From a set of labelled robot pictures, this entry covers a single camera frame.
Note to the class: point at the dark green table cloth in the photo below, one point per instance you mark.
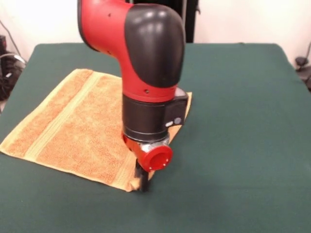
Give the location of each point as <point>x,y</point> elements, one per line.
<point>230,145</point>

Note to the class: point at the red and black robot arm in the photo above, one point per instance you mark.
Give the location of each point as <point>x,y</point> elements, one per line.
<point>145,60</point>

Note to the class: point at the black electronic box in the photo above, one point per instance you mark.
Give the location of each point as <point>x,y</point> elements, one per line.
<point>2,43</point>

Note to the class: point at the orange terry towel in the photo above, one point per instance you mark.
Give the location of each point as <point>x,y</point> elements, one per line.
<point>73,133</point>

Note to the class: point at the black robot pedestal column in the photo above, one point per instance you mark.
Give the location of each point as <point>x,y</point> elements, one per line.
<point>190,24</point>

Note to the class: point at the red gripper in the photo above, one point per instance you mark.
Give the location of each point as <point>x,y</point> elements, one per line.
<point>155,159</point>

